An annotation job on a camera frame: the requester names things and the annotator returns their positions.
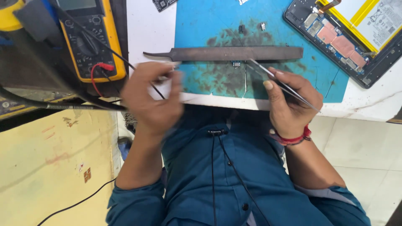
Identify person's left hand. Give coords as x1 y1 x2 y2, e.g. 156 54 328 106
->
121 61 186 137

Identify person's right hand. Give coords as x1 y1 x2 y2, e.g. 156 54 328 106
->
263 67 324 139

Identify silver metal tweezers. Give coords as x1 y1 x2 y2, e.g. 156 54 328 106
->
247 59 321 112

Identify black multimeter probe lead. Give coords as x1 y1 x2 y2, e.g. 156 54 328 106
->
47 0 166 100

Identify blue stained work mat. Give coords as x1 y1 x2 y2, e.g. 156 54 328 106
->
174 0 350 104

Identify dark flat metal file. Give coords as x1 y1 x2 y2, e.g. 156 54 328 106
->
143 46 304 62

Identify red multimeter probe lead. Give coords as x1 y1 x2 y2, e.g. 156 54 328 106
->
91 62 115 97

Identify small dark circuit board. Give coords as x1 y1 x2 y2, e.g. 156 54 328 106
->
152 0 178 13

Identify yellow digital multimeter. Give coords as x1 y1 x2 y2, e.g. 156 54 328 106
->
55 0 127 83

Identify teal button shirt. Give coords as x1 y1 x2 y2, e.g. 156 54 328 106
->
106 105 372 226

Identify red thread wristband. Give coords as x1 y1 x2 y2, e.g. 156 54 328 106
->
269 125 312 147

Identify cream yellow side table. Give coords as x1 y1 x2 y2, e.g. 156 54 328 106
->
0 102 122 226

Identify yellow round container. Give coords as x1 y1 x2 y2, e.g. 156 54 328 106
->
0 0 26 32

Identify opened tablet with battery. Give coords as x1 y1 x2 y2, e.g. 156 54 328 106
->
283 0 402 89

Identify black earphone cable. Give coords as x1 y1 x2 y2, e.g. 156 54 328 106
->
207 129 271 226

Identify black hose with spring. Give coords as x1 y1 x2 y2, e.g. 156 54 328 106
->
0 84 127 112

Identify thin black floor cable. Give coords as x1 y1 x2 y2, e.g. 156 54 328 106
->
37 178 117 226

